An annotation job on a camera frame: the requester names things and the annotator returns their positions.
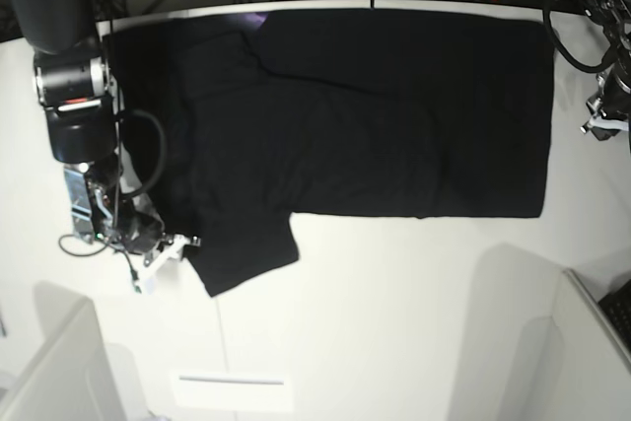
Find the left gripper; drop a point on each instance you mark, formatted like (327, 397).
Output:
(609, 106)

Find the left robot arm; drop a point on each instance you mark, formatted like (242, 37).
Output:
(613, 16)

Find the black T-shirt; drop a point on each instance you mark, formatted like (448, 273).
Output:
(333, 112)

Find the white partition panel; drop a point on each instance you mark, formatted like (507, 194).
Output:
(580, 368)
(69, 377)

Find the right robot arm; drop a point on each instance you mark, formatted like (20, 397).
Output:
(75, 90)

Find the white partition panel right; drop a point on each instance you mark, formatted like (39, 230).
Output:
(580, 368)

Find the black keyboard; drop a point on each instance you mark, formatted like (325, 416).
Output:
(617, 308)

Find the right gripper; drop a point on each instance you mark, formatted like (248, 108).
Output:
(138, 232)

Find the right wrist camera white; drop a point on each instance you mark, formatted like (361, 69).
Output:
(168, 248)

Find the white partition panel left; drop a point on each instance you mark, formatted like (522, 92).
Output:
(69, 377)

